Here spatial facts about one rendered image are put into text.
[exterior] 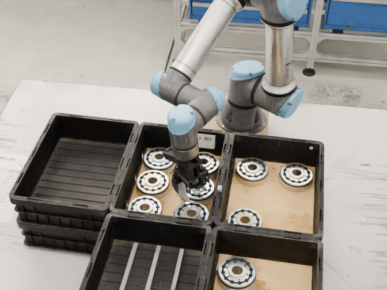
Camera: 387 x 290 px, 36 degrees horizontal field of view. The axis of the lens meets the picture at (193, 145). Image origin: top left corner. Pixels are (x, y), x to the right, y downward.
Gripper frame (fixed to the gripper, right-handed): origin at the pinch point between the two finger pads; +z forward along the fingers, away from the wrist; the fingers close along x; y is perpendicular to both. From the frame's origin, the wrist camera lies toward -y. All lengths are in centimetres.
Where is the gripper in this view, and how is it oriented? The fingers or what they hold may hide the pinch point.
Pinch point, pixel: (189, 192)
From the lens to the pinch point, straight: 185.2
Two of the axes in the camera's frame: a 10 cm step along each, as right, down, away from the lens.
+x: 8.1, -4.8, 3.5
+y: 5.8, 5.5, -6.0
